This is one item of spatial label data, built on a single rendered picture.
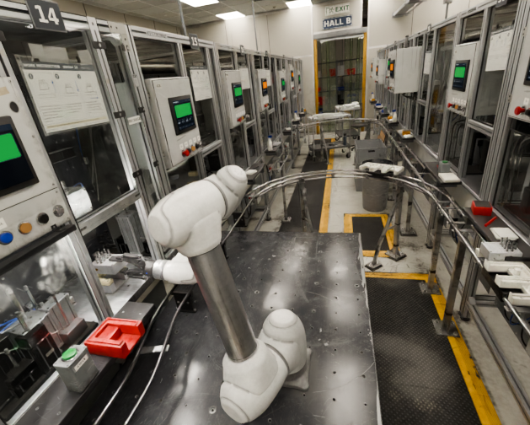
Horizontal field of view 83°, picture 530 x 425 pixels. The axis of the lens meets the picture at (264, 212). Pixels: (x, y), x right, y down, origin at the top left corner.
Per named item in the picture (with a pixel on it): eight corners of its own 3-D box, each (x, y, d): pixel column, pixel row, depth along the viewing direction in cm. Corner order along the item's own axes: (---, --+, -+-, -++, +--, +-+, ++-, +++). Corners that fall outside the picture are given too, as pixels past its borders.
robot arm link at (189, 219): (295, 384, 104) (259, 444, 88) (259, 370, 114) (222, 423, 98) (222, 174, 82) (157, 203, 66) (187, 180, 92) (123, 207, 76)
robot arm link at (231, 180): (215, 188, 105) (186, 202, 95) (235, 151, 93) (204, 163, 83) (241, 214, 103) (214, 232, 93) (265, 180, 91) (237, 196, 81)
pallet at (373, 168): (359, 175, 288) (359, 165, 284) (366, 171, 296) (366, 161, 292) (396, 180, 263) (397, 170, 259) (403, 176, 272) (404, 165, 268)
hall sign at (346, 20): (352, 25, 759) (352, 13, 748) (322, 29, 777) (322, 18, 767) (352, 25, 762) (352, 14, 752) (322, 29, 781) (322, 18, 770)
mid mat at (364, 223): (402, 258, 291) (402, 256, 291) (344, 255, 305) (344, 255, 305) (388, 213, 379) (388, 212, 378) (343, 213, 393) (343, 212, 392)
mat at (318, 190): (325, 253, 313) (325, 252, 313) (270, 251, 328) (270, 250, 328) (334, 137, 826) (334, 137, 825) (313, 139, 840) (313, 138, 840)
